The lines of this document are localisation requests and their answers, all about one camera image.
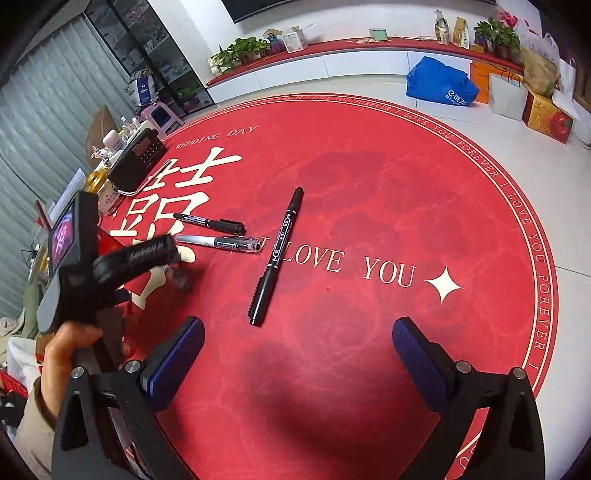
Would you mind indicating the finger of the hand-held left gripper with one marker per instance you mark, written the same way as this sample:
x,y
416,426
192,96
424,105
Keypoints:
x,y
138,256
113,327

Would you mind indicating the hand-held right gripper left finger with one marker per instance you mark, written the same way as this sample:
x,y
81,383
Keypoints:
x,y
180,360

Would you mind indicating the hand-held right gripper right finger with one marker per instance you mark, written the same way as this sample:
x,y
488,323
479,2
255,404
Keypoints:
x,y
415,360

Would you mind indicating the silver gel pen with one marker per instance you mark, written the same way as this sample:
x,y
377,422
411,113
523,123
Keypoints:
x,y
217,242

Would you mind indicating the black marker white label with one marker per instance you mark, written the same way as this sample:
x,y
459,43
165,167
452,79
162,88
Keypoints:
x,y
212,223

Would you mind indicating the black double-ended marker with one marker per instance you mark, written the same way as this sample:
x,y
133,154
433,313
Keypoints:
x,y
277,249

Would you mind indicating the person's left forearm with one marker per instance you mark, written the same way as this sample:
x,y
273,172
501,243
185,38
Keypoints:
x,y
39,429

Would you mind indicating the person's left hand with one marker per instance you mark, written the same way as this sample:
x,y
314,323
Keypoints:
x,y
64,355

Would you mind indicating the gold jar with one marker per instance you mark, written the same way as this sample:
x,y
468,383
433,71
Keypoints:
x,y
97,181

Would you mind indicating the round red printed mat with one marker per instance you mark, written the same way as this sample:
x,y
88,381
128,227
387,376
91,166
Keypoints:
x,y
346,323

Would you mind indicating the black radio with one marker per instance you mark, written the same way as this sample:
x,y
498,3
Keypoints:
x,y
136,161

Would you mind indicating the white bottle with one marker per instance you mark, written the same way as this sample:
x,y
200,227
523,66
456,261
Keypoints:
x,y
111,141

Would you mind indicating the brown cardboard sheet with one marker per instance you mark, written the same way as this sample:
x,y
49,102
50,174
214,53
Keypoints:
x,y
102,131

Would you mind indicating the grey curtain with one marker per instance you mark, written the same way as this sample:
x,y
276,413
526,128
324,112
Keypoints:
x,y
46,138

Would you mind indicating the pink stool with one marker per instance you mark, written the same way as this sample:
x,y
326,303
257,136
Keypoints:
x,y
161,117

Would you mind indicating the white and blue bag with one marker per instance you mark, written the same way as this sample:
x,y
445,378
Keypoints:
x,y
141,88

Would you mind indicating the glass display cabinet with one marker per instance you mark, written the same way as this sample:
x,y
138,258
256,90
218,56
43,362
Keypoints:
x,y
152,46

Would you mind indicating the green potted plant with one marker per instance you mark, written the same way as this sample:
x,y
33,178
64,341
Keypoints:
x,y
240,53

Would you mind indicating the small white box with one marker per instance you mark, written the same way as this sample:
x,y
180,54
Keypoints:
x,y
294,40

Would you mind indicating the red gold gift box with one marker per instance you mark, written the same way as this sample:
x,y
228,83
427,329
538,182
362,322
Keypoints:
x,y
547,117

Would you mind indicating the white paper bag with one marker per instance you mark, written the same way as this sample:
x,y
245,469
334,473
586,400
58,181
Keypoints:
x,y
507,98

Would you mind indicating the low white cabinet red top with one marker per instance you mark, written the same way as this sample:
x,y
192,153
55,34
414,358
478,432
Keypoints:
x,y
360,60

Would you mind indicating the black television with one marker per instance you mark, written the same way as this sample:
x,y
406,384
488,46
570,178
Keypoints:
x,y
323,9

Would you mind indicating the brown plastic bag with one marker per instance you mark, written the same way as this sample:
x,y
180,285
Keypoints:
x,y
540,67

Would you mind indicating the yellow snack bag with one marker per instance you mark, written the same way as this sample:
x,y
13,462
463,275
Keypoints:
x,y
460,33

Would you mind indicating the white snack bag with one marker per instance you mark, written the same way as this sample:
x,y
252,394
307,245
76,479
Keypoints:
x,y
442,27

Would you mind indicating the potted plant pink flowers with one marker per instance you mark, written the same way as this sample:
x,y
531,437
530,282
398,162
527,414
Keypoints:
x,y
496,34

